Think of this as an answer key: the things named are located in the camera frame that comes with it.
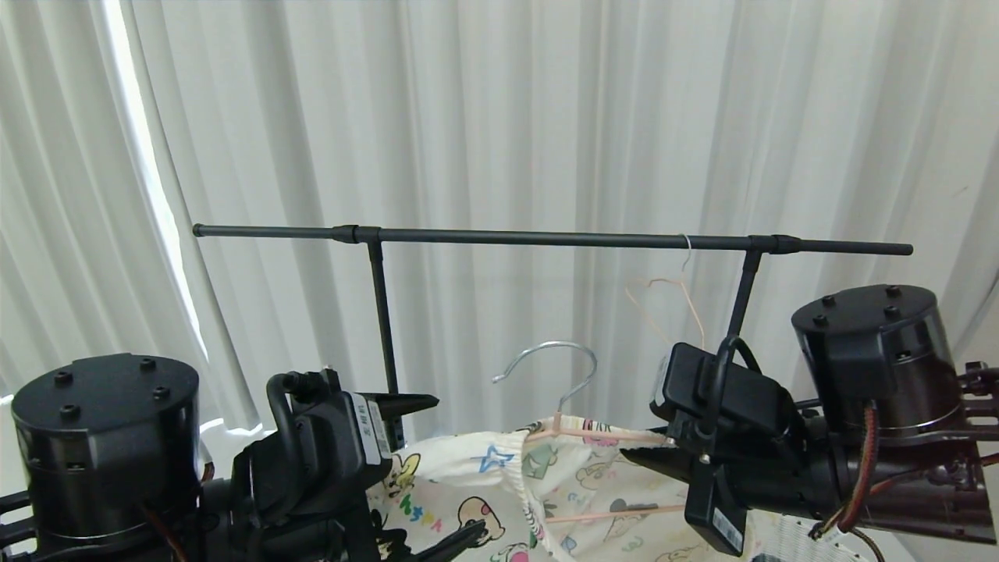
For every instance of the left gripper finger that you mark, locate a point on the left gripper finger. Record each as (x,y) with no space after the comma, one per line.
(410,406)
(456,545)

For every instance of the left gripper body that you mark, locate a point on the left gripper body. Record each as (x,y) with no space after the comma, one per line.
(312,538)

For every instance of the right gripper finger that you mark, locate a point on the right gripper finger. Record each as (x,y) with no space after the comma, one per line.
(663,464)

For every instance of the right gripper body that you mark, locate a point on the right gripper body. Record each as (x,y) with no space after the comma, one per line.
(780,480)

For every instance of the cream printed garment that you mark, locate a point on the cream printed garment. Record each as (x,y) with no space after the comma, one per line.
(468,476)

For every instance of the pink clothes hanger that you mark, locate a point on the pink clothes hanger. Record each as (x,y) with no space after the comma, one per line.
(581,433)
(695,312)

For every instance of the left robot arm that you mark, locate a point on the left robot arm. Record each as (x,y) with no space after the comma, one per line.
(101,437)

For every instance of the white laundry basket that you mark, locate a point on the white laundry basket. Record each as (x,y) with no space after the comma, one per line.
(796,542)

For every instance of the black clothes rack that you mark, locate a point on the black clothes rack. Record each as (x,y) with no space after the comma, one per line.
(546,238)

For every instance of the white curtain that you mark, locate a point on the white curtain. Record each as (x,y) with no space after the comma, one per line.
(499,117)

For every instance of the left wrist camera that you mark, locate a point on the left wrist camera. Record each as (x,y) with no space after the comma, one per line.
(335,445)

